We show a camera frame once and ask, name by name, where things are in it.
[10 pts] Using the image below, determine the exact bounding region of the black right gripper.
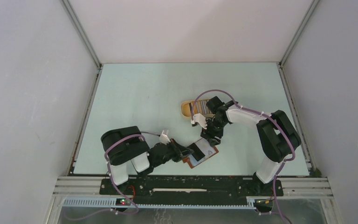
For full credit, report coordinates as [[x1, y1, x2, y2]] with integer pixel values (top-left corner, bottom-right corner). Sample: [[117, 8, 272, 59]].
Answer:
[[200, 118, 227, 147]]

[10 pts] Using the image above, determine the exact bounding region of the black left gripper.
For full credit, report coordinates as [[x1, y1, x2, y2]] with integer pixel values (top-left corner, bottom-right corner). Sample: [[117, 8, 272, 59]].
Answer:
[[153, 138, 194, 168]]

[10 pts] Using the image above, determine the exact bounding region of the brown leather card holder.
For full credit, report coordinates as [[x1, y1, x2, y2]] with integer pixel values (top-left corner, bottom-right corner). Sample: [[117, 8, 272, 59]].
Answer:
[[182, 138, 219, 168]]

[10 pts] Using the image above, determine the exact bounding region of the white striped credit card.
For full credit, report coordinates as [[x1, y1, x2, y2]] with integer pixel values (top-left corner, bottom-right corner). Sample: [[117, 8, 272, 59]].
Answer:
[[200, 139, 219, 160]]

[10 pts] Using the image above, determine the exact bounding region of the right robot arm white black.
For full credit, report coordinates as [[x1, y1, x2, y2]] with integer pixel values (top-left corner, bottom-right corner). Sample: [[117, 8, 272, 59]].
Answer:
[[191, 97, 301, 195]]

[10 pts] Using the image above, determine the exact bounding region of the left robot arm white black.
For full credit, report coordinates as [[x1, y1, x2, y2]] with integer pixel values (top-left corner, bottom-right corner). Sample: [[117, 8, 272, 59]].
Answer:
[[101, 126, 194, 194]]

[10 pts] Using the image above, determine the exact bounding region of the beige oval card tray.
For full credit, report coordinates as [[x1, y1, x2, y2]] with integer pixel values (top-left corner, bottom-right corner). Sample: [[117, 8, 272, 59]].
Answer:
[[180, 100, 213, 120]]

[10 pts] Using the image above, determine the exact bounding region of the stack of credit cards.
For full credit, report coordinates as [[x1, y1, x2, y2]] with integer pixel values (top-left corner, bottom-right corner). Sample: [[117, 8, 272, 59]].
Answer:
[[189, 99, 212, 115]]

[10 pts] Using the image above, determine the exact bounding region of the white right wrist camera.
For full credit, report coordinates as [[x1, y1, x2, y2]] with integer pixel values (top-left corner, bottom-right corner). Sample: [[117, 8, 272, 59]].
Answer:
[[191, 113, 207, 129]]

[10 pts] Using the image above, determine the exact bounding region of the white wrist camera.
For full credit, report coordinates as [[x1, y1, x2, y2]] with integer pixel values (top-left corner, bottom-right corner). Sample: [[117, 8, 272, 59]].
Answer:
[[159, 129, 171, 145], [191, 113, 207, 129]]

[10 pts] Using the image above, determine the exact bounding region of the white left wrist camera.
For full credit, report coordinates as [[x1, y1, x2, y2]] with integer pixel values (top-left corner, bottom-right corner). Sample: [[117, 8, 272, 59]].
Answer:
[[159, 129, 171, 145]]

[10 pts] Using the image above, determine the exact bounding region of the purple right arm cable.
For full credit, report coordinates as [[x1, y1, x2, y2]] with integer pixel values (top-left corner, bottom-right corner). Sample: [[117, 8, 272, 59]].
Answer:
[[191, 90, 296, 224]]

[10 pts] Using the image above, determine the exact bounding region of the white toothed cable duct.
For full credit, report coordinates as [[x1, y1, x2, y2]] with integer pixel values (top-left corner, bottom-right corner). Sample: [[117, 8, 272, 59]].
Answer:
[[62, 197, 255, 209]]

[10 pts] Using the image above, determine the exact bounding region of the aluminium frame rail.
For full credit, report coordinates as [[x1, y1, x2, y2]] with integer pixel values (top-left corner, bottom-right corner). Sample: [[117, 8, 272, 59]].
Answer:
[[53, 176, 334, 200]]

